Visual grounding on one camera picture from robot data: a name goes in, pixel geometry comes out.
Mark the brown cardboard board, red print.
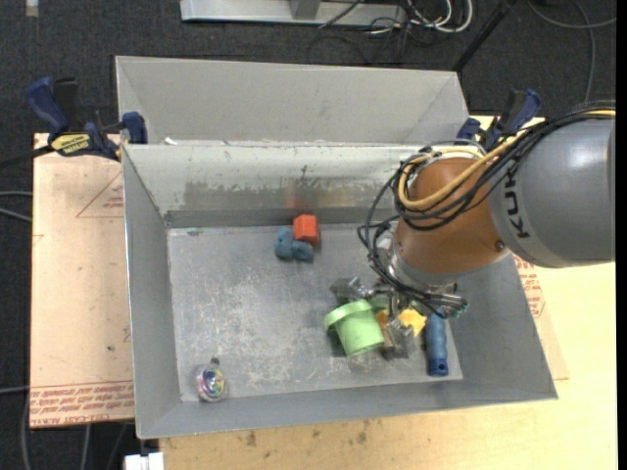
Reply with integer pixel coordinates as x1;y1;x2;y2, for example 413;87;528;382
28;132;570;430

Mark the light green plastic cup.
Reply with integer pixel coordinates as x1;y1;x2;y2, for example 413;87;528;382
323;299;386;359

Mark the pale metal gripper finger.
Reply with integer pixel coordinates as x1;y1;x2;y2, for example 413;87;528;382
328;276;369;304
381;321;421;361

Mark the grey metal bin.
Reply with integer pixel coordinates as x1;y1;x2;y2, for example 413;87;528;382
115;55;559;441

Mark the orange block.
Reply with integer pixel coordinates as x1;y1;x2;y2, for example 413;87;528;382
292;213;321;247

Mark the yellow toy piece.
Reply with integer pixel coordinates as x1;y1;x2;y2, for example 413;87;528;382
397;308;427;338

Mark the blue ribbed handle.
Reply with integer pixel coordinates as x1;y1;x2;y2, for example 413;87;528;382
423;311;450;378

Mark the clear multicoloured ball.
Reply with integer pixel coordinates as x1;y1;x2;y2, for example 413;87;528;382
194;357;230;403

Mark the blue-grey soft toy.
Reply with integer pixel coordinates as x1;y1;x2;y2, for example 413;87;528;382
273;226;315;264

